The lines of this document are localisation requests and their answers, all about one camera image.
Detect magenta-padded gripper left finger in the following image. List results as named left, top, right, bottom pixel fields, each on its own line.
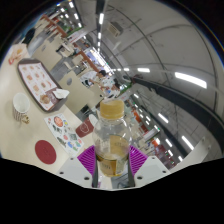
left=56, top=145, right=99, bottom=189

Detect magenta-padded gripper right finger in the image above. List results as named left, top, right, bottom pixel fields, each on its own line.
left=126, top=145, right=168, bottom=189

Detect clear yellow-capped drink bottle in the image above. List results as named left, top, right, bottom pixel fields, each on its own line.
left=92, top=99, right=132, bottom=178

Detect flat round red coaster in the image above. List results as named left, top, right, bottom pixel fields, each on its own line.
left=34, top=139, right=57, bottom=165

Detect colourful printed flyer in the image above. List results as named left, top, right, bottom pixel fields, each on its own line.
left=43, top=113, right=84, bottom=158

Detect red paper cup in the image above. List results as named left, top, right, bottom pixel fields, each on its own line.
left=75, top=114, right=98, bottom=139

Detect neighbouring dining table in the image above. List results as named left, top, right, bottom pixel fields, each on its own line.
left=169, top=136, right=214, bottom=174

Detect crumpled white napkin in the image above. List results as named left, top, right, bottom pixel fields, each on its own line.
left=52, top=88, right=70, bottom=100

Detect beige wooden chair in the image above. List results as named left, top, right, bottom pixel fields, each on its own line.
left=60, top=70, right=101, bottom=110
left=33, top=39, right=68, bottom=73

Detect white patterned mug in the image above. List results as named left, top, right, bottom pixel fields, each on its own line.
left=12, top=92, right=31, bottom=125

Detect person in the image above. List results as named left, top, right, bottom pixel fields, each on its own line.
left=103, top=78, right=121, bottom=94
left=84, top=69, right=108, bottom=87

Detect ceiling strip lights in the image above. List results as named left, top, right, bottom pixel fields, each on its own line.
left=56, top=0, right=209, bottom=161

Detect brown food tray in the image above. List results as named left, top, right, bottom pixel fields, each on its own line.
left=17, top=58, right=69, bottom=113

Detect black backpack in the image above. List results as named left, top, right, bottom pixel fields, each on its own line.
left=21, top=28, right=38, bottom=46

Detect ceiling air conditioner unit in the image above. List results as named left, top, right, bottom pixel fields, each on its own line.
left=107, top=21, right=124, bottom=38

